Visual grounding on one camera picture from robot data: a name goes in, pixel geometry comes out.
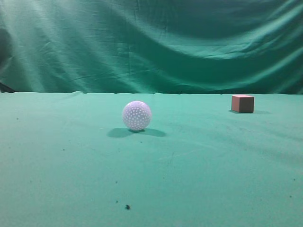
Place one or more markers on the green table cloth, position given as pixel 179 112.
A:
pixel 68 160

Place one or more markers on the white dimpled ball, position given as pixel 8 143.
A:
pixel 136 115

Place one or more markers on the red-brown cube block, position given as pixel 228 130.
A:
pixel 242 103

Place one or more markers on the green backdrop cloth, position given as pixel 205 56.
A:
pixel 152 46

